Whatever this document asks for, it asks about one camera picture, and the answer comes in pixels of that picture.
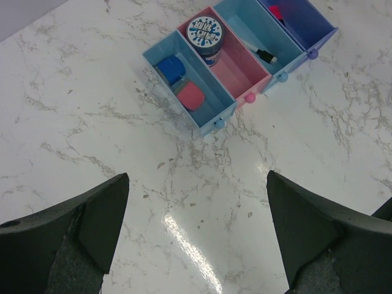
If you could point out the pink drawer bin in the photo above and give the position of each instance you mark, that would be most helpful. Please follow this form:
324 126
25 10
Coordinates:
237 68

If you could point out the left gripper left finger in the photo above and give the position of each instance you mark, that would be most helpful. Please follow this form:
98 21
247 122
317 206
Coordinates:
68 247

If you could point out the purple drawer bin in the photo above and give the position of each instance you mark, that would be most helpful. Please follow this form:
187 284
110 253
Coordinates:
307 27

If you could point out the blue white eraser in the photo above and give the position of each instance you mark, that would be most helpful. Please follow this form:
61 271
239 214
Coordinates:
171 69

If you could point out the light blue drawer bin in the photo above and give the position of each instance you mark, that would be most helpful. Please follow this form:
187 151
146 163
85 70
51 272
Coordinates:
219 104

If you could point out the pink eraser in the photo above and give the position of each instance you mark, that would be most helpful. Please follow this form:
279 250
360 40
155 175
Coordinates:
190 95

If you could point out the blue round tape dispenser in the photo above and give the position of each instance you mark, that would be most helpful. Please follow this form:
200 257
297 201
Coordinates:
205 33

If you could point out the black pen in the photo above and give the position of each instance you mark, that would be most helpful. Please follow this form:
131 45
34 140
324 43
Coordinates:
262 54

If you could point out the pink black highlighter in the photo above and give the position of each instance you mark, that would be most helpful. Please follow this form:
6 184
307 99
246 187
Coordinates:
277 13

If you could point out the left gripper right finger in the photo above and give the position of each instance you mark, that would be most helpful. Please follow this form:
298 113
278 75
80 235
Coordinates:
327 247

